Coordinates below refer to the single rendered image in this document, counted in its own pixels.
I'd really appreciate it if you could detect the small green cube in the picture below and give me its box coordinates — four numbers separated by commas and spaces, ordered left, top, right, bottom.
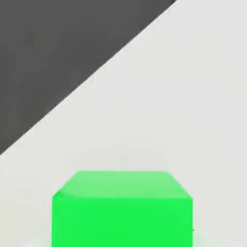
51, 170, 194, 247

